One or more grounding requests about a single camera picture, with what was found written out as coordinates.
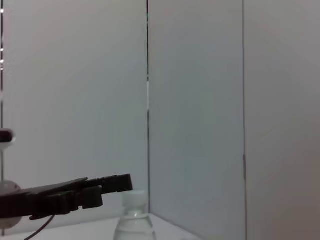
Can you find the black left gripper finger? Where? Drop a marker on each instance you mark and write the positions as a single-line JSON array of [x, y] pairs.
[[117, 183]]

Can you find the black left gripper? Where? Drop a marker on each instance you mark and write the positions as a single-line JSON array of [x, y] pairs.
[[20, 205]]

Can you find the clear bottle with green label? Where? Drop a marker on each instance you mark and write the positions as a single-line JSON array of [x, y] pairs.
[[135, 222]]

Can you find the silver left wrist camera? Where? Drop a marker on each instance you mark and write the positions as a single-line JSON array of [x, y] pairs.
[[6, 136]]

